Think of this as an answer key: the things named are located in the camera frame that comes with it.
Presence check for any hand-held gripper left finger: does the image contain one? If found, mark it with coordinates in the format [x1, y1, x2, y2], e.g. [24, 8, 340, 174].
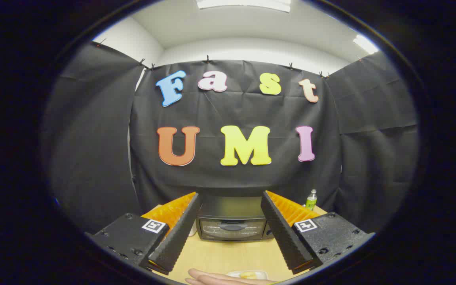
[85, 192, 201, 276]

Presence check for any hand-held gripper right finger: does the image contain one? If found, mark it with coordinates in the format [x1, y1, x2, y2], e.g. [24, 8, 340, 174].
[260, 190, 376, 275]

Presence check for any black toaster oven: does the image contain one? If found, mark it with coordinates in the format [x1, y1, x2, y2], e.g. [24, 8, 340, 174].
[196, 196, 276, 242]

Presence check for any white plate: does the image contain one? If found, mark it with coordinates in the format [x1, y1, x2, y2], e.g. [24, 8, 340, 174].
[226, 270, 269, 281]

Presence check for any green label drink bottle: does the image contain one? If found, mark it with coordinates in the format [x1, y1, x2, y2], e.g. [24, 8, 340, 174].
[306, 189, 318, 211]

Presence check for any ceiling light panel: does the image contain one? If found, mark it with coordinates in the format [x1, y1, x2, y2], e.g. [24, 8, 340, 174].
[196, 0, 292, 13]
[353, 34, 379, 55]

